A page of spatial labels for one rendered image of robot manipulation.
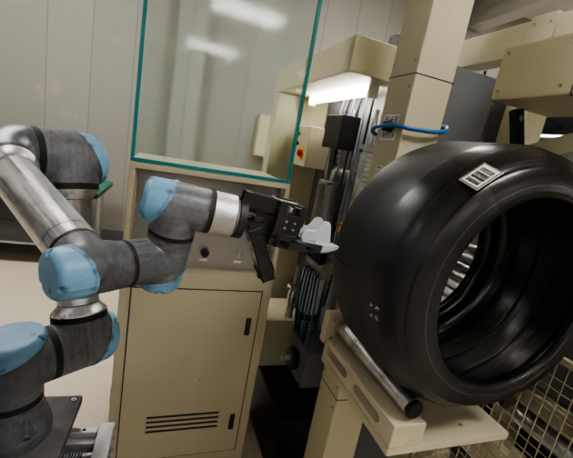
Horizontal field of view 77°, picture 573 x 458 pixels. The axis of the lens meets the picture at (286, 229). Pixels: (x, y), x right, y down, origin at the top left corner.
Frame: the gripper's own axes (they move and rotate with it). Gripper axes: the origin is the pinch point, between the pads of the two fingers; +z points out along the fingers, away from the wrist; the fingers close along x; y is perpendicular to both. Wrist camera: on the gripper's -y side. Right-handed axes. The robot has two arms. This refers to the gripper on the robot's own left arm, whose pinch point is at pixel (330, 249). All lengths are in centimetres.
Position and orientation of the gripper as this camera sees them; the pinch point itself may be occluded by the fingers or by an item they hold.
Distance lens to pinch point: 71.1
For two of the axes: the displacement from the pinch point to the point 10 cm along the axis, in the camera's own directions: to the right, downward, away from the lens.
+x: -3.1, -2.6, 9.2
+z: 9.1, 2.0, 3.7
